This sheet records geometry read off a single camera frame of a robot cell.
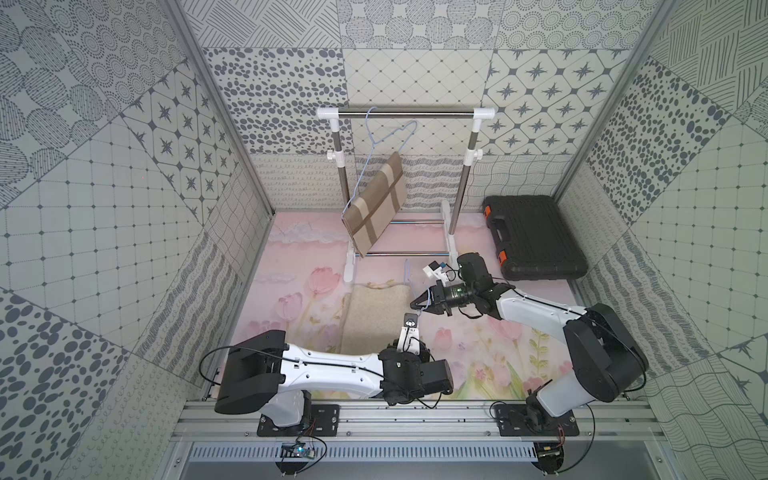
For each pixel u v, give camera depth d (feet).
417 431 2.44
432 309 2.47
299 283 3.29
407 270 3.07
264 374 1.36
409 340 2.13
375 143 2.60
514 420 2.40
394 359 1.75
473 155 2.62
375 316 2.89
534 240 3.32
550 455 2.35
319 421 2.42
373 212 2.99
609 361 1.46
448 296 2.45
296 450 2.31
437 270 2.68
